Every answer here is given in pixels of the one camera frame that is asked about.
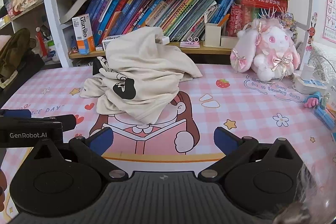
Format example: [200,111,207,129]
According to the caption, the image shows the pink white plush bunny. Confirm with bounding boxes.
[230,13,301,81]

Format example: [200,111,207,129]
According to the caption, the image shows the white plugged-in adapter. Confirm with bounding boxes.
[301,64,315,80]

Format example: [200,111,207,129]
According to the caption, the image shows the olive cloth bag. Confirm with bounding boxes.
[0,28,37,88]

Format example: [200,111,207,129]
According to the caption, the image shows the white power strip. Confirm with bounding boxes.
[294,74,329,95]

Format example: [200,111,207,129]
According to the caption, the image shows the pink binder clips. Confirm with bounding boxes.
[180,36,200,49]

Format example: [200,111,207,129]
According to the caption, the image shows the white side shelf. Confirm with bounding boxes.
[0,1,46,33]

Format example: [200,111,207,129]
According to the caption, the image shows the pink checked desk mat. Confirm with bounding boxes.
[0,64,336,224]

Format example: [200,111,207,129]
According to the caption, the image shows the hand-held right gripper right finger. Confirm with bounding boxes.
[198,126,301,182]

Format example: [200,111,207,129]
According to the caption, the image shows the dark bag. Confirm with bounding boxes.
[0,53,45,109]

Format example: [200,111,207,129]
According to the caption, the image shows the tall white orange box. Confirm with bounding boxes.
[72,13,96,55]

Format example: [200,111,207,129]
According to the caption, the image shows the white knitted cloth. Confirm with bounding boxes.
[312,43,336,88]

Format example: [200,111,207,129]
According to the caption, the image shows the cream pen holder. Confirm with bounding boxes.
[204,22,238,47]

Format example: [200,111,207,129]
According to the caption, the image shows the cream printed t-shirt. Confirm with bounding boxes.
[79,27,203,125]

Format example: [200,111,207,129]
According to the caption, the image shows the thick grey book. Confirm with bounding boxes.
[60,0,101,25]

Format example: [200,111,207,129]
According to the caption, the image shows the colourful small figurine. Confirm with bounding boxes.
[280,11,299,43]

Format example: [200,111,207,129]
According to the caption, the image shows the white green bottle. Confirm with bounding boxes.
[45,39,61,62]

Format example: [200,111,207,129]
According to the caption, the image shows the fluffy grey sleeve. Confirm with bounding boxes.
[273,164,336,224]

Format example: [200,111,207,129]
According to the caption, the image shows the row of colourful books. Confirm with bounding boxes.
[85,0,289,43]

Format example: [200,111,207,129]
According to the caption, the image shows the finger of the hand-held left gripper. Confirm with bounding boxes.
[0,109,32,118]
[43,114,77,133]

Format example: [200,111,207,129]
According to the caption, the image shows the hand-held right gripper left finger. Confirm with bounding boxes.
[30,127,129,182]

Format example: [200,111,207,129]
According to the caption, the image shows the red cartoon wall sticker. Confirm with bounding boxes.
[306,13,318,52]

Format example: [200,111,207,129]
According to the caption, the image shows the blue packet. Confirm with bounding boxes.
[314,103,336,130]

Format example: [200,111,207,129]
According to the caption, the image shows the small white orange box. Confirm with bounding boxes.
[102,35,124,51]

